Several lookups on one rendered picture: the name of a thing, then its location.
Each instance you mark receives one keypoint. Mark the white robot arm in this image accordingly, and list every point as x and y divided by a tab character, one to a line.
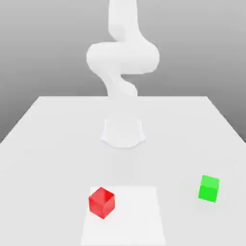
123	57

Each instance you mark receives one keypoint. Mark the small red cube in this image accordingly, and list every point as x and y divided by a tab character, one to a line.
101	203

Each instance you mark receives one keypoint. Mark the small green cube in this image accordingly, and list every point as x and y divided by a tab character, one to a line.
208	189

